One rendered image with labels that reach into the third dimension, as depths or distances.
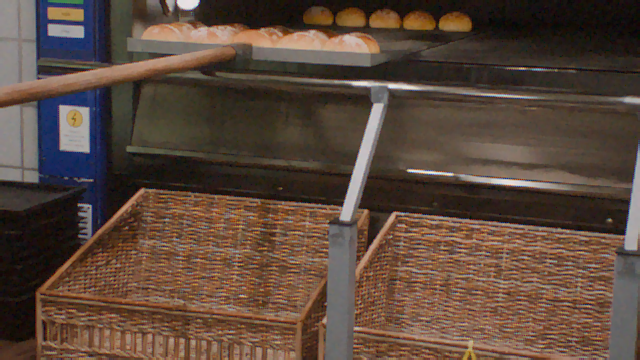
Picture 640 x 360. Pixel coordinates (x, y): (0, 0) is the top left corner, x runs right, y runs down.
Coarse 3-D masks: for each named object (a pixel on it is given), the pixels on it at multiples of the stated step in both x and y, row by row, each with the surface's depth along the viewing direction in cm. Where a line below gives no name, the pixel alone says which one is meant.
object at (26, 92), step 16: (224, 48) 252; (144, 64) 218; (160, 64) 223; (176, 64) 229; (192, 64) 236; (208, 64) 244; (48, 80) 189; (64, 80) 193; (80, 80) 197; (96, 80) 201; (112, 80) 206; (128, 80) 212; (0, 96) 176; (16, 96) 180; (32, 96) 184; (48, 96) 188
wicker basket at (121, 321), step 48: (144, 192) 289; (96, 240) 269; (144, 240) 289; (192, 240) 286; (240, 240) 282; (288, 240) 279; (48, 288) 251; (96, 288) 272; (192, 288) 284; (240, 288) 281; (288, 288) 278; (48, 336) 250; (96, 336) 267; (144, 336) 244; (192, 336) 241; (240, 336) 238; (288, 336) 235
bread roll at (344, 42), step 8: (336, 40) 260; (344, 40) 260; (352, 40) 260; (360, 40) 260; (328, 48) 261; (336, 48) 260; (344, 48) 259; (352, 48) 259; (360, 48) 259; (368, 48) 261
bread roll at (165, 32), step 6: (162, 24) 273; (150, 30) 273; (156, 30) 272; (162, 30) 272; (168, 30) 272; (174, 30) 272; (144, 36) 274; (150, 36) 272; (156, 36) 272; (162, 36) 271; (168, 36) 271; (174, 36) 271; (180, 36) 272
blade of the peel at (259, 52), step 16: (128, 48) 273; (144, 48) 272; (160, 48) 271; (176, 48) 269; (192, 48) 268; (208, 48) 267; (256, 48) 264; (272, 48) 262; (288, 48) 261; (352, 64) 258; (368, 64) 256
